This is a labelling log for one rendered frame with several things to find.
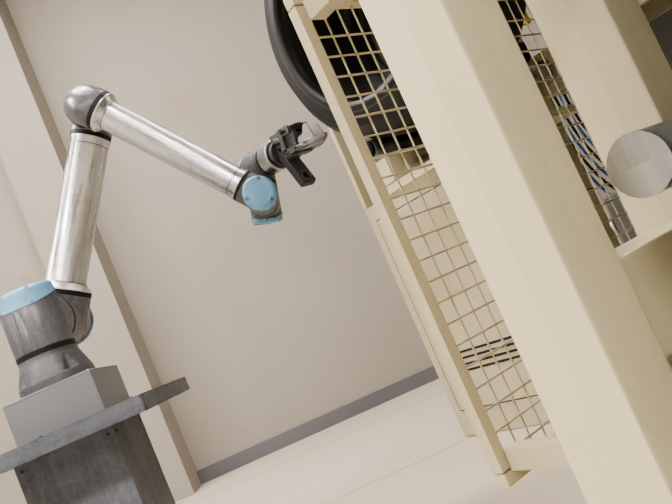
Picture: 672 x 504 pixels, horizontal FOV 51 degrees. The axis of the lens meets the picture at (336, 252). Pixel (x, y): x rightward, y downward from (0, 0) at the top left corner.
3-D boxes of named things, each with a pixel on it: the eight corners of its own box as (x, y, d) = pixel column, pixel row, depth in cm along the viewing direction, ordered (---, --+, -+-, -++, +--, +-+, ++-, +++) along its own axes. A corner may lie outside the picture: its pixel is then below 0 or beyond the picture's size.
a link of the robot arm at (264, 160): (263, 176, 199) (289, 170, 206) (272, 171, 196) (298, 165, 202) (252, 146, 199) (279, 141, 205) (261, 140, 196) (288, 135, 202)
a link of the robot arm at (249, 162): (264, 188, 214) (258, 156, 215) (287, 176, 205) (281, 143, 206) (237, 188, 208) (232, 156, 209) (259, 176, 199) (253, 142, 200)
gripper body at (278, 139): (286, 123, 187) (262, 138, 196) (297, 154, 187) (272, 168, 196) (308, 120, 192) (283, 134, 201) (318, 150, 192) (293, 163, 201)
